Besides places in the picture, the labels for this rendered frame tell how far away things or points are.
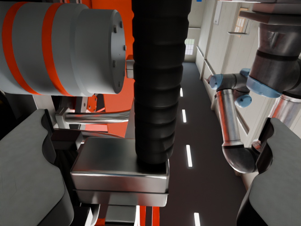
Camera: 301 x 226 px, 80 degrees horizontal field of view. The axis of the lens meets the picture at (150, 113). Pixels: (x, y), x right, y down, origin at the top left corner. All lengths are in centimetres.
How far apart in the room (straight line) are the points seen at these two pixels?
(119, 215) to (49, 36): 22
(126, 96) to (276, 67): 60
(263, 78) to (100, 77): 55
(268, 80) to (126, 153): 58
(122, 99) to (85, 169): 75
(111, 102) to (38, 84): 65
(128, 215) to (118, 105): 76
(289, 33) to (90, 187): 60
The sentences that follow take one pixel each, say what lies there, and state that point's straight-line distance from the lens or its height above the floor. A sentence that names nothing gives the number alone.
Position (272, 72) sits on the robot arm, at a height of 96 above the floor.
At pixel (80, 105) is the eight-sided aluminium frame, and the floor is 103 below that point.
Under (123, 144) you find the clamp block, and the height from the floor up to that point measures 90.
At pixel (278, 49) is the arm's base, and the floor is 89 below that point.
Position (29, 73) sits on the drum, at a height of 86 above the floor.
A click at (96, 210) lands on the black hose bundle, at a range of 30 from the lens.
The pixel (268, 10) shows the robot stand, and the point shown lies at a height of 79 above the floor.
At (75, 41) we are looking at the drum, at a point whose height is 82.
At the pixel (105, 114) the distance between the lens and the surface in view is 41.
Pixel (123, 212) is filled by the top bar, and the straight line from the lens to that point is 21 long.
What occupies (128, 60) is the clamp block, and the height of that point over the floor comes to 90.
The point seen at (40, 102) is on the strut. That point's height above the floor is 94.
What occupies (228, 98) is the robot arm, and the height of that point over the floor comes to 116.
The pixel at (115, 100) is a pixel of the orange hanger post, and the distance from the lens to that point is 92.
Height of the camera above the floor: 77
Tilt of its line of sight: 33 degrees up
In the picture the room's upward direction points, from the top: 178 degrees counter-clockwise
